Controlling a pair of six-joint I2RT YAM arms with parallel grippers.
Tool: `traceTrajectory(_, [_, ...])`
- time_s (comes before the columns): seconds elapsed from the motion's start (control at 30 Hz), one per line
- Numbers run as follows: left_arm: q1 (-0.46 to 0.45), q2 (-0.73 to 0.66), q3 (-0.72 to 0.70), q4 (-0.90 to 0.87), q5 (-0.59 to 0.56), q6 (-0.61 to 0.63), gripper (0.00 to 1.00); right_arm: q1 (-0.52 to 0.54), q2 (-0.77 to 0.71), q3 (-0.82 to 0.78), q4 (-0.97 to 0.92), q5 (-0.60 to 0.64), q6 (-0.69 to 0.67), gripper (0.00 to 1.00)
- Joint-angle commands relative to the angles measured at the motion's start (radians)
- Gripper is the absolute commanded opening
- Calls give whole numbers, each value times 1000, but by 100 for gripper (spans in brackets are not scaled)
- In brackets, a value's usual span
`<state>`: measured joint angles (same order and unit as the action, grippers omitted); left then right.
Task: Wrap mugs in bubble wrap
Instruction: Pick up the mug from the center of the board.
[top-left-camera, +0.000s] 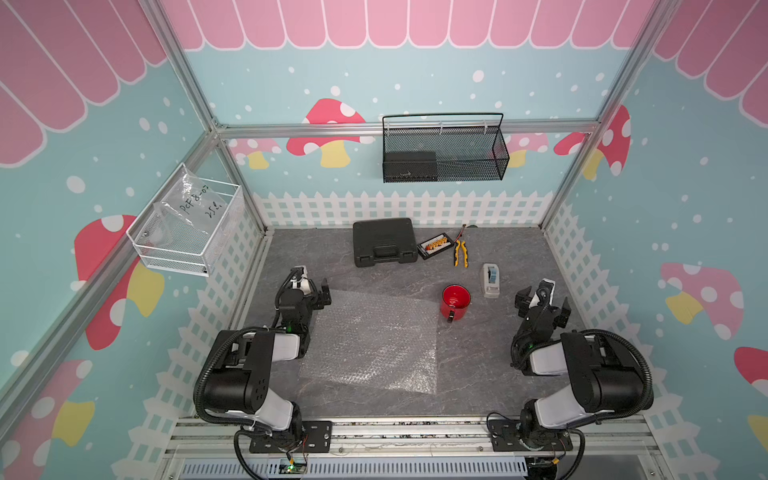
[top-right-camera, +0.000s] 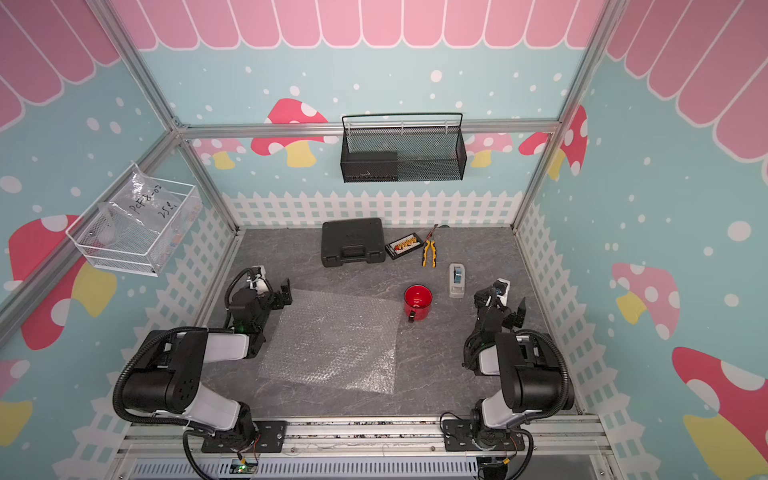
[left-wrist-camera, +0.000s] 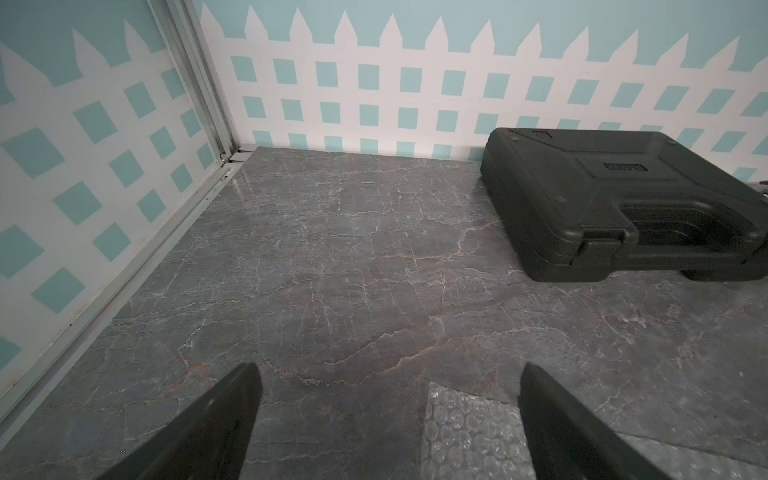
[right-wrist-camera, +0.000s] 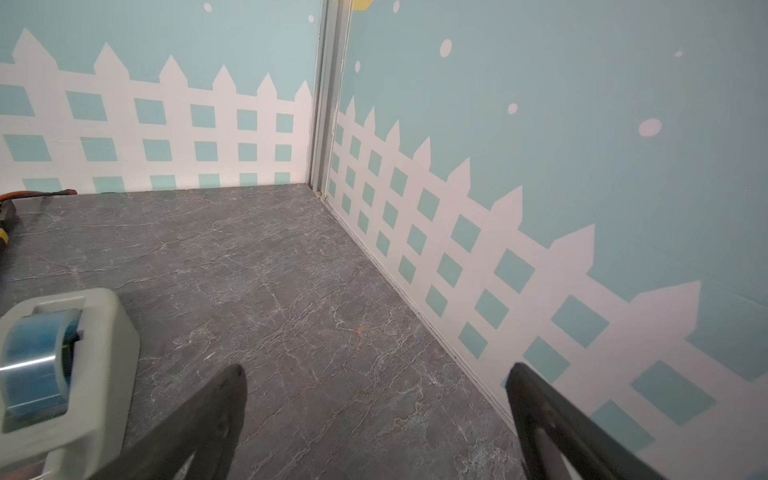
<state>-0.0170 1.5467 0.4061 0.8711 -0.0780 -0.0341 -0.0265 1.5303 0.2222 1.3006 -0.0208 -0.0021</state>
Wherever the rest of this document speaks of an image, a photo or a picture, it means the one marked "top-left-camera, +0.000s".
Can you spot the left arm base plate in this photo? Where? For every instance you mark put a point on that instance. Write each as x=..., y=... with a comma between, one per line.
x=312, y=437

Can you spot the clear bubble wrap sheet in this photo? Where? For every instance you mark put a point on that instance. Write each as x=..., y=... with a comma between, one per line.
x=377, y=341

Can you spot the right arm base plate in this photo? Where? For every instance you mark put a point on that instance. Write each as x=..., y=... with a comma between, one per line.
x=511, y=436

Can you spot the yellow handled pliers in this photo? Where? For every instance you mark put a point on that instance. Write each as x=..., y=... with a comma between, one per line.
x=461, y=254

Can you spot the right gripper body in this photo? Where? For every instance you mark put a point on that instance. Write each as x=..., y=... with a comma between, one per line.
x=528, y=315

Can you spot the white wire basket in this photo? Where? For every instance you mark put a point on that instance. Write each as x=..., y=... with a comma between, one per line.
x=201, y=264

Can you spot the black tray of connectors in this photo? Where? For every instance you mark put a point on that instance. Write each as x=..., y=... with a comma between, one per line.
x=435, y=245

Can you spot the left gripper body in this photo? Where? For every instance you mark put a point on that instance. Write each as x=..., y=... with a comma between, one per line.
x=311, y=303

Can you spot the clear plastic bag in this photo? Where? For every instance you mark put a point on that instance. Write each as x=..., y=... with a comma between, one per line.
x=186, y=216

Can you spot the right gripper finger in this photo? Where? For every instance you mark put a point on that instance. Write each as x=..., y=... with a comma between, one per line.
x=563, y=314
x=523, y=299

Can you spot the black box in basket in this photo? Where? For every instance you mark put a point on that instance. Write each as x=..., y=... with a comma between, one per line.
x=410, y=166

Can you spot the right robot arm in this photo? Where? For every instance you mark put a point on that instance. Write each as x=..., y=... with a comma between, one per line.
x=608, y=377

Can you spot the black plastic tool case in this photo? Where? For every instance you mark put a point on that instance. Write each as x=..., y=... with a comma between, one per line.
x=383, y=241

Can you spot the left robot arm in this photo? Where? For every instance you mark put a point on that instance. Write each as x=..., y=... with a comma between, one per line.
x=233, y=386

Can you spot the white tape dispenser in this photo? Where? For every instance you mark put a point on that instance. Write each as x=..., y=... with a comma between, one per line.
x=491, y=280

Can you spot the black wire mesh basket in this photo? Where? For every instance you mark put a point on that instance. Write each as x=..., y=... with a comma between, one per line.
x=469, y=146

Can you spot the red mug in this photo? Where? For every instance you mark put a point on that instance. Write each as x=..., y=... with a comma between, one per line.
x=455, y=301

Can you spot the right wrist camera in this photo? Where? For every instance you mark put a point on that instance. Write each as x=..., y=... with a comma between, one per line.
x=545, y=291

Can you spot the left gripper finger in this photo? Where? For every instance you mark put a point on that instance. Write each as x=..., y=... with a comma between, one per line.
x=325, y=295
x=309, y=284

